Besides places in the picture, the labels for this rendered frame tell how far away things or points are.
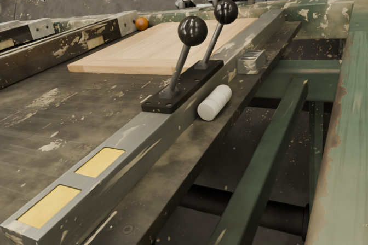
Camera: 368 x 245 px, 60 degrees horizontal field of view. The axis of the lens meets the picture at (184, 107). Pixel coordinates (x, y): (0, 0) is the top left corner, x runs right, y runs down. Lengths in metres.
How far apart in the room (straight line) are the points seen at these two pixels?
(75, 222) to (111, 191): 0.05
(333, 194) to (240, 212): 0.16
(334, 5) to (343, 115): 0.72
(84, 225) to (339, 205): 0.22
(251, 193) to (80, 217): 0.21
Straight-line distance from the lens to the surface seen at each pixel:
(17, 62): 0.93
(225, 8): 0.50
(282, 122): 0.58
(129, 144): 0.38
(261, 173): 0.45
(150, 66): 0.72
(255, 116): 1.95
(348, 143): 0.33
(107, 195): 0.34
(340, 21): 1.08
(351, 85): 0.45
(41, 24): 1.60
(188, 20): 0.40
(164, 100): 0.45
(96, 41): 1.12
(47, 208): 0.32
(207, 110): 0.47
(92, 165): 0.36
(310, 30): 1.09
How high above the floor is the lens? 1.87
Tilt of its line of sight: 61 degrees down
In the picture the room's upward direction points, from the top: 71 degrees counter-clockwise
